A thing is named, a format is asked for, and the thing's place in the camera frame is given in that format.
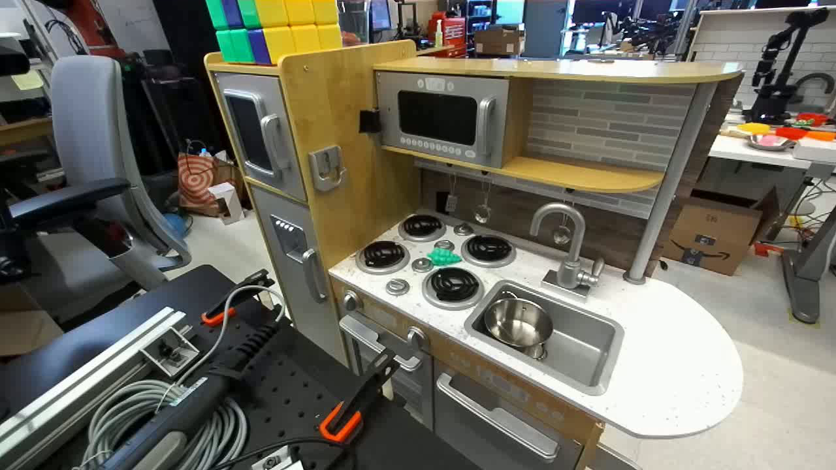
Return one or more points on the green toy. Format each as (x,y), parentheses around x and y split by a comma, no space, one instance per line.
(446,256)

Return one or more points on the black background robot arm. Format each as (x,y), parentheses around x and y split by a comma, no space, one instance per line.
(774,61)

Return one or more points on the black toy stove burner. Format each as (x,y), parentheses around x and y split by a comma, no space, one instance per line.
(382,253)
(452,286)
(422,226)
(488,248)

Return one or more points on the hanging silver toy utensil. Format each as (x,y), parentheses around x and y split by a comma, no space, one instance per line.
(450,201)
(481,211)

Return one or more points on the silver stove knob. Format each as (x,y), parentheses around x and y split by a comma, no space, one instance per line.
(398,286)

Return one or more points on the grey toy phone holder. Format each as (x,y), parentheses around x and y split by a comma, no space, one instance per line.
(327,167)

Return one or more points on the grey toy microwave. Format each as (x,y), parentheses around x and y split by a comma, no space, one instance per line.
(434,117)

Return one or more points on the grey toy oven door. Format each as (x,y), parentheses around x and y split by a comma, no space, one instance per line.
(382,354)

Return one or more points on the wooden toy kitchen unit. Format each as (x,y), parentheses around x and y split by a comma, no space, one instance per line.
(349,132)

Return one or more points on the steel pot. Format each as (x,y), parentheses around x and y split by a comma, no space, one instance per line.
(515,324)

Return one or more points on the grey toy freezer door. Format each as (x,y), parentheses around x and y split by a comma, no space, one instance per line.
(287,256)

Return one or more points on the silver toy faucet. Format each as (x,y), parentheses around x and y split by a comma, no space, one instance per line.
(570,275)

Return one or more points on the grey toy fridge door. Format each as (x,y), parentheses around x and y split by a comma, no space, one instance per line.
(253,132)

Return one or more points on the grey toy sink basin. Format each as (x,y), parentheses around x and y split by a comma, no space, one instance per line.
(587,351)

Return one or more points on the grey toy cabinet door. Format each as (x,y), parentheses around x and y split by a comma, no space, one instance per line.
(498,427)

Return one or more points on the silver oven knob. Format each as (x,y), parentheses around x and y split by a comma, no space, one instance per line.
(349,302)
(416,334)

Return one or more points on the small black box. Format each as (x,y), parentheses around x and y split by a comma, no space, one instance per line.
(369,120)

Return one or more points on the black perforated board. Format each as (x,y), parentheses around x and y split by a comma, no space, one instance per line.
(292,393)

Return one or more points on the large orange black clamp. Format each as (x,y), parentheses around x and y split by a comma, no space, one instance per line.
(340,427)

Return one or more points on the small orange black clamp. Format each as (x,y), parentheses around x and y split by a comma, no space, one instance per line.
(215,317)

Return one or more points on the red white patterned bag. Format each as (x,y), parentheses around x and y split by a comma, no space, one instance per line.
(200,180)

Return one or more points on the colourful foam block stack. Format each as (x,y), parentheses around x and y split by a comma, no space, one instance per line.
(279,27)

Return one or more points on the brown cardboard box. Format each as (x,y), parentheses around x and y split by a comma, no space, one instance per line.
(714,231)

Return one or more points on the grey office chair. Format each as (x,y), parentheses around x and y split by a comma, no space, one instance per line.
(88,120)

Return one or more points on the white work table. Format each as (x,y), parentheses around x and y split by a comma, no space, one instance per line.
(813,251)

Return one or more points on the grey metal bracket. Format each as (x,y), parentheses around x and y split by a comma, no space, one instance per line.
(170,351)

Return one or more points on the aluminium extrusion rail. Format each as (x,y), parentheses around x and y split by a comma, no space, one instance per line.
(88,366)

